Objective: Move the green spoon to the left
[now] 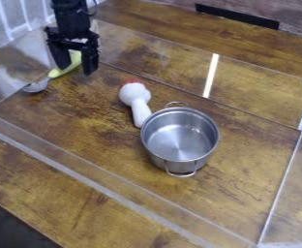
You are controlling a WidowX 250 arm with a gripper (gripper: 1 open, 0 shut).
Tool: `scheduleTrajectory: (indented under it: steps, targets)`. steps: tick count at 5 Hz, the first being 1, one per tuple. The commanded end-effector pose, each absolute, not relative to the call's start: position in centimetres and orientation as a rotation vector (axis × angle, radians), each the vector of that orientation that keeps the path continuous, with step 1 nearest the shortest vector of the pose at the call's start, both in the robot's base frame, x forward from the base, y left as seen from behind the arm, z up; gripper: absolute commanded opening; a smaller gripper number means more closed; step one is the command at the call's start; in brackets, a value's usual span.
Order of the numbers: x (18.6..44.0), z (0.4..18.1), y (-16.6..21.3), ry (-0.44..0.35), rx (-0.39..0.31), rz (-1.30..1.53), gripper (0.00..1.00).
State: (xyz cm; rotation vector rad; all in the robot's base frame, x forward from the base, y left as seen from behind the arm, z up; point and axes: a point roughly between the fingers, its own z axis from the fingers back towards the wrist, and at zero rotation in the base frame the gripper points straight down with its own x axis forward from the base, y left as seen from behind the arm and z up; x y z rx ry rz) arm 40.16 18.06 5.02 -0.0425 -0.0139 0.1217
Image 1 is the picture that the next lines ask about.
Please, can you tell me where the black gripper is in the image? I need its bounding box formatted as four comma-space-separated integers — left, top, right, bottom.
44, 0, 100, 76

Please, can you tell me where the clear acrylic enclosure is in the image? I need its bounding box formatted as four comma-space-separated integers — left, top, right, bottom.
0, 0, 302, 248

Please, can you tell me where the small steel pot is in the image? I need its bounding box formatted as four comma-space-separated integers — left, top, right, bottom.
141, 102, 221, 178

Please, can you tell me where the green handled metal spoon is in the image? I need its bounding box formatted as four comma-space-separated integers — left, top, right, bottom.
22, 51, 81, 93

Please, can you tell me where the black strip on table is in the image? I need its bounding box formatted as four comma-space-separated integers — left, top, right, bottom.
194, 3, 281, 30

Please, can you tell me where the white red toy mushroom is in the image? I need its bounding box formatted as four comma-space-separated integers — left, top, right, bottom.
118, 78, 152, 128

